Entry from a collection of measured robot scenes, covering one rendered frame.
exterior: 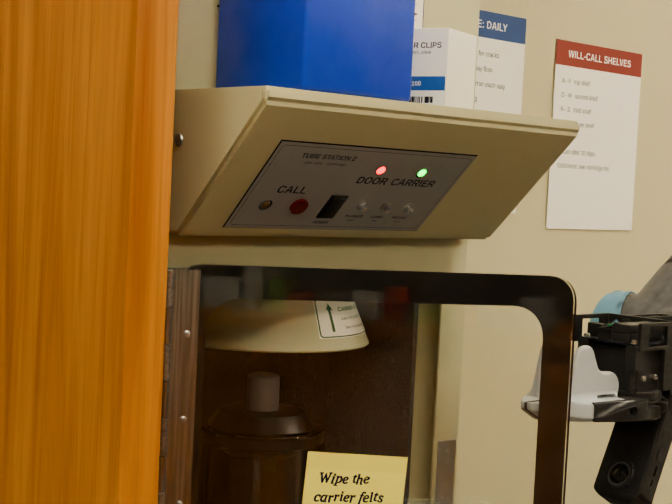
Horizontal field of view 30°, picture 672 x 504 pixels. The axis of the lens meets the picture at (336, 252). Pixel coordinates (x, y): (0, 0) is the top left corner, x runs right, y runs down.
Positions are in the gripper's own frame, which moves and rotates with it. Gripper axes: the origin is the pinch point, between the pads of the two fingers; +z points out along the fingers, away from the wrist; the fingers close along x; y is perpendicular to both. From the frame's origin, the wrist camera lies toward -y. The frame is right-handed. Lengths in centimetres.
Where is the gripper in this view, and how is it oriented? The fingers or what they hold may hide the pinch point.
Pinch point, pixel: (534, 413)
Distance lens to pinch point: 100.4
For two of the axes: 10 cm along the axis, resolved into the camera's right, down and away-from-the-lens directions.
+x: 6.6, 0.7, -7.5
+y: 0.5, -10.0, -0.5
